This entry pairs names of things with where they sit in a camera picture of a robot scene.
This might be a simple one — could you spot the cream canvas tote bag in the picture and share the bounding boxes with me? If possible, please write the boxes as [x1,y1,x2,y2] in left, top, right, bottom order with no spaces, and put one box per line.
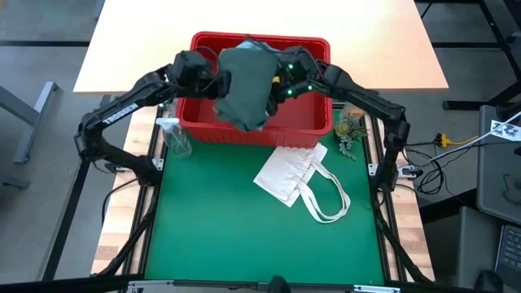
[252,142,352,224]

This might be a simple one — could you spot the black desk frame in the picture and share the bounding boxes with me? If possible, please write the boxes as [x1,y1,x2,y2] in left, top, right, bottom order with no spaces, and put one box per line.
[414,0,521,111]

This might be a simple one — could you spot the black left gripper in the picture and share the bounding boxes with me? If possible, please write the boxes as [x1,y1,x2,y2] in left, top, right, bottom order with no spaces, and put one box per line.
[170,49,233,101]

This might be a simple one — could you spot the clear bottle white green cap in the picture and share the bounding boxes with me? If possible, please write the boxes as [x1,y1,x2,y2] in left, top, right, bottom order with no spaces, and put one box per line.
[157,99,181,119]

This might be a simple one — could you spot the red plastic laundry bin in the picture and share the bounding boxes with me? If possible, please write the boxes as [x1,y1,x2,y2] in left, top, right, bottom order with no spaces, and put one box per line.
[175,31,335,148]

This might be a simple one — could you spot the black rounded object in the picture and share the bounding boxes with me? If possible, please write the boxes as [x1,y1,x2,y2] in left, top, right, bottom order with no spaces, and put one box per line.
[474,268,505,293]

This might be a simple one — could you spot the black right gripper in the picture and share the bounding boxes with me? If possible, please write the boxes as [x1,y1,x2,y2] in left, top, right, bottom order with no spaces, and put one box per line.
[264,45,326,118]

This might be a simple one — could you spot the grey metal table leg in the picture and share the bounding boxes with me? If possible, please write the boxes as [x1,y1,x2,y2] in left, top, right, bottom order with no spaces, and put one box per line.
[0,81,60,164]

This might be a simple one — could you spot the black aluminium table frame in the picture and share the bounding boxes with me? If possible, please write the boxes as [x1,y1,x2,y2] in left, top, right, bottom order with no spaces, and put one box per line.
[91,95,436,293]

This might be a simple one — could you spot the light wooden desk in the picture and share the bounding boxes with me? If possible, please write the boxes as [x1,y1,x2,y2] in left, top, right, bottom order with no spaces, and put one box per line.
[72,0,449,95]

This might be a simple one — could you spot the black floor cable bundle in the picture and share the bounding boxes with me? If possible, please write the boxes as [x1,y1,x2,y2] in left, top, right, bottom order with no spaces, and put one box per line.
[405,133,453,196]

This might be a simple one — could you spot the small potted succulent plant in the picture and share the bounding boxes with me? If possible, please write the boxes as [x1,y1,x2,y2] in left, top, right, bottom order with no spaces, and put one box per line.
[333,116,370,162]

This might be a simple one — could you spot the dark green garment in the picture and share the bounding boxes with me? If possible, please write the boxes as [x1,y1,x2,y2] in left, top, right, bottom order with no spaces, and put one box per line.
[213,46,281,133]

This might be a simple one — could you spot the clear spray bottle white head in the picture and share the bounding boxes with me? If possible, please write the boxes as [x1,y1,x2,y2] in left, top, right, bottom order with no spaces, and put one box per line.
[155,116,193,159]

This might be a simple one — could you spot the white tag black marks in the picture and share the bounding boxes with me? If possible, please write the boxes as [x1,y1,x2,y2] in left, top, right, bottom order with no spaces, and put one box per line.
[490,119,521,142]

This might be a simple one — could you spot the white cable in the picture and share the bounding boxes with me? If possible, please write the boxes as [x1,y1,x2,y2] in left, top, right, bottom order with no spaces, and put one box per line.
[427,112,521,163]

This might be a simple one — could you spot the dark keyboard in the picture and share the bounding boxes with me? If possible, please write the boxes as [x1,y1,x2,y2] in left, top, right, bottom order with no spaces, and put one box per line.
[494,223,521,282]

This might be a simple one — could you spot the black mechanical device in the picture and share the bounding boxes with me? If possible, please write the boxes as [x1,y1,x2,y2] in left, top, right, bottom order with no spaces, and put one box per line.
[268,275,291,293]

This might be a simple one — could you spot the green table mat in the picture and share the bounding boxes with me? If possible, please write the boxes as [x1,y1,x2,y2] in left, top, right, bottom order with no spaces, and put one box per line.
[144,109,386,286]

